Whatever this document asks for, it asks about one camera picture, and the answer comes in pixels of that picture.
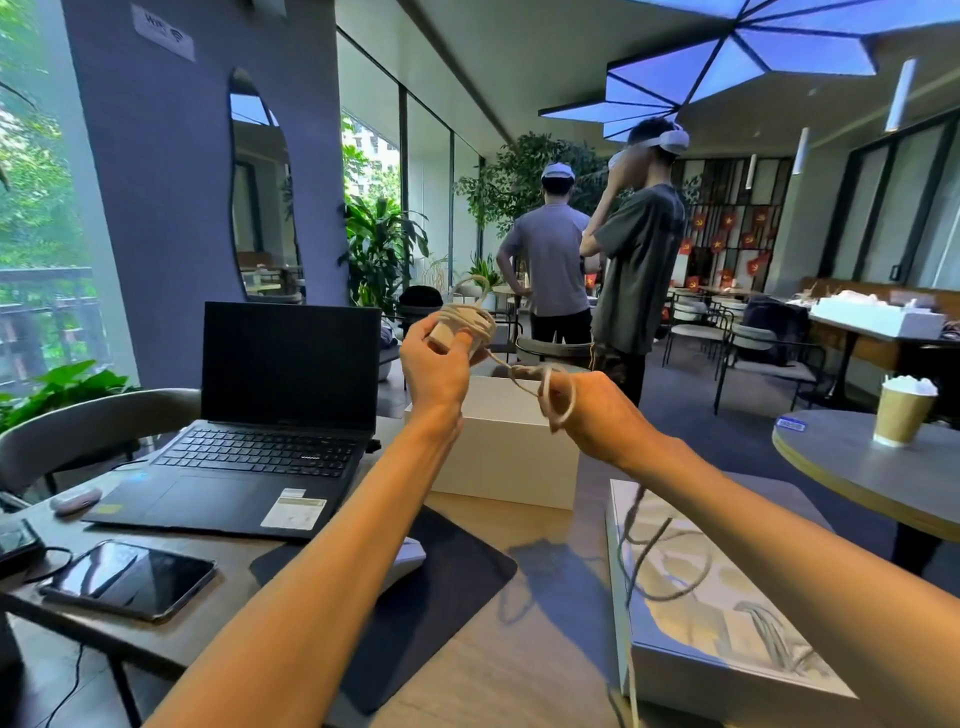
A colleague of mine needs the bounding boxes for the black smartphone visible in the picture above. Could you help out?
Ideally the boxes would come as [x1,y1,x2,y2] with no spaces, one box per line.
[39,540,219,624]

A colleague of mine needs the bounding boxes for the green leafy plant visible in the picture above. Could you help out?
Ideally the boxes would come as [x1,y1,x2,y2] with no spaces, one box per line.
[0,360,140,435]

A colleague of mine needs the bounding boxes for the grey curved chair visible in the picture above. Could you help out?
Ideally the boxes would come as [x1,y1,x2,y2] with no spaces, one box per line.
[0,387,202,498]

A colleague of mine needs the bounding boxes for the white charger with cable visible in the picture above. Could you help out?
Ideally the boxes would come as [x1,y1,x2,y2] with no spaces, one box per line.
[426,276,579,435]

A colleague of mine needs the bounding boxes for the white wall sign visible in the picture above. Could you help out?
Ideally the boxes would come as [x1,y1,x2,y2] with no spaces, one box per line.
[131,3,196,63]

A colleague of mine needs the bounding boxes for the person's left forearm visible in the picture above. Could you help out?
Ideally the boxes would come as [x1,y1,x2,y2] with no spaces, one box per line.
[146,401,470,728]

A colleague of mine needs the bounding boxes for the large leafy potted plant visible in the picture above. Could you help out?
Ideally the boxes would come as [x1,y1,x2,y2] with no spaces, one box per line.
[341,195,430,318]

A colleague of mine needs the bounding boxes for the black backpack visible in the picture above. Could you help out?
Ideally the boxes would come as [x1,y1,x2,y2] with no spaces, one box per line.
[738,294,811,366]

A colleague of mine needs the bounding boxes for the tan paper cup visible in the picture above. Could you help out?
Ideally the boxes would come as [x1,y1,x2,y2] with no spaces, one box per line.
[873,375,940,449]

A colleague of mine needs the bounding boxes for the printed white box lid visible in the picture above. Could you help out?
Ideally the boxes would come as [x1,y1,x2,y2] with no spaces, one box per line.
[606,478,879,728]

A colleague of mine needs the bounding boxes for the small potted plant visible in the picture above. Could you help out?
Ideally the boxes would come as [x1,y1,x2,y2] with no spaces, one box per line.
[465,255,505,295]

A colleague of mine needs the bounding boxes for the person's left hand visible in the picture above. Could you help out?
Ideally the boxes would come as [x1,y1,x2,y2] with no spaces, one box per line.
[399,311,496,412]

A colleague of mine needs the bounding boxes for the black frame dining chair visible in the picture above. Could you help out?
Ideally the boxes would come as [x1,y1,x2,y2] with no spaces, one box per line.
[712,322,826,415]
[663,298,732,369]

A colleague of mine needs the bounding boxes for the person's right hand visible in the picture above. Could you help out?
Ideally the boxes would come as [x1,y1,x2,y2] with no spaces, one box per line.
[538,367,666,471]

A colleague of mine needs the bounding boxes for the dark mouse pad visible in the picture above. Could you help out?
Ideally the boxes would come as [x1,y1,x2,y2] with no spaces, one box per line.
[249,506,519,717]

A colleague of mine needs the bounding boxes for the pink earbuds case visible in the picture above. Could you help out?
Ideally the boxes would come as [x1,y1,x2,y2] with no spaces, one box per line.
[49,487,103,517]

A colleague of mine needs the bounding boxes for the curved wall mirror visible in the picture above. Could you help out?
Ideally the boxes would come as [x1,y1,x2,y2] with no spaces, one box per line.
[227,67,307,305]

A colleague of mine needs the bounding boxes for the blue ceiling light panel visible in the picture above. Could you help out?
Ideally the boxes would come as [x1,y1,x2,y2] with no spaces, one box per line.
[538,0,960,142]

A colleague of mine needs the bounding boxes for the indoor tree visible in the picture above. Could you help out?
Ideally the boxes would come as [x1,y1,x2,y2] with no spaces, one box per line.
[453,133,631,241]

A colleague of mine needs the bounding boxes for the white computer mouse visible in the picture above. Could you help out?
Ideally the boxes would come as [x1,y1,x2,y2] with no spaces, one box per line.
[378,536,429,595]

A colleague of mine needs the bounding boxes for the person's right forearm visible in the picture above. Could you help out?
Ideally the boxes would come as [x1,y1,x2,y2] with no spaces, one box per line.
[622,433,960,728]

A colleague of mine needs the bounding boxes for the long white box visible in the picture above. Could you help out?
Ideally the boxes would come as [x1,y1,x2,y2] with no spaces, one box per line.
[810,291,948,340]

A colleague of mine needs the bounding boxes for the black device with cable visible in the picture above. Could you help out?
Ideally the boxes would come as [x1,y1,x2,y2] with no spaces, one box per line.
[0,517,76,585]

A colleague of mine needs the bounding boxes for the wooden bench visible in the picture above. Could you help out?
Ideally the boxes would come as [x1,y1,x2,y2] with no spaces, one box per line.
[798,276,960,376]

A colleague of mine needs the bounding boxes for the black laptop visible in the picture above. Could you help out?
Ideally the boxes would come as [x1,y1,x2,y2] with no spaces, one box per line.
[81,301,384,541]

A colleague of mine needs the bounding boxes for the white cardboard box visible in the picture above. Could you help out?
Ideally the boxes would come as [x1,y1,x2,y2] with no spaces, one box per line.
[403,375,594,511]

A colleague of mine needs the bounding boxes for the black round chair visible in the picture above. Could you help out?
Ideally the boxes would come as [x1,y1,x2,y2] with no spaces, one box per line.
[396,285,445,327]

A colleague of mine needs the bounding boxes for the round grey table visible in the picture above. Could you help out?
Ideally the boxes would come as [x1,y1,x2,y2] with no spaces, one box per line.
[772,408,960,545]

